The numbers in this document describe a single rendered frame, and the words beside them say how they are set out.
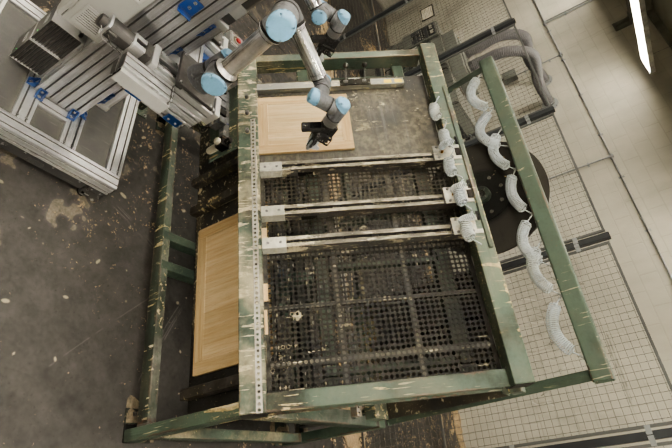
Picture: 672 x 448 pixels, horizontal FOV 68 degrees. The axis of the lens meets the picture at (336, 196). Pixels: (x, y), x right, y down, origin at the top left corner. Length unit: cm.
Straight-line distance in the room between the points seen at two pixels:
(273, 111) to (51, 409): 194
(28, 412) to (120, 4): 183
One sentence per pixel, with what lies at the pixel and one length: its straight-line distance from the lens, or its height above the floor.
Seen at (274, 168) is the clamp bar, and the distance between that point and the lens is 282.
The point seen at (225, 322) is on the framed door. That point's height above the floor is 49.
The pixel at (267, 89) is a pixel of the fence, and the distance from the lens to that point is 325.
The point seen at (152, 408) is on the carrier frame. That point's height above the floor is 18.
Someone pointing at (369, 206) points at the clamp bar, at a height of 140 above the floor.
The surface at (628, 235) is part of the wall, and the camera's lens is 733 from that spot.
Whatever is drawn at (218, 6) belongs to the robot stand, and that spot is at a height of 133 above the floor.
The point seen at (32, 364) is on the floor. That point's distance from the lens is 278.
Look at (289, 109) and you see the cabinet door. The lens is 316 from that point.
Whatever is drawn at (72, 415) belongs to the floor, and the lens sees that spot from 285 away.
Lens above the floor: 239
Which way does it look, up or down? 25 degrees down
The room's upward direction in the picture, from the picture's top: 67 degrees clockwise
